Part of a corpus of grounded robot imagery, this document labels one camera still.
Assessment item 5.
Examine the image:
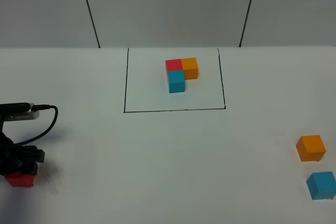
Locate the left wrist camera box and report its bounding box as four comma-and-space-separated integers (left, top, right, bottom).
1, 103, 39, 122

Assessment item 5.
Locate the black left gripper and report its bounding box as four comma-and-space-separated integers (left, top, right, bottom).
0, 121, 46, 176

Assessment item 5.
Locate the template orange cube block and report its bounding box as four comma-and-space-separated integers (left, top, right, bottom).
181, 57, 198, 80

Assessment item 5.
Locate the template blue cube block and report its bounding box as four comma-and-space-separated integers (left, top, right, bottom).
167, 70, 185, 93

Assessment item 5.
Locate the template red cube block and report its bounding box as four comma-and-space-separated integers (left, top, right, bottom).
165, 59, 184, 82

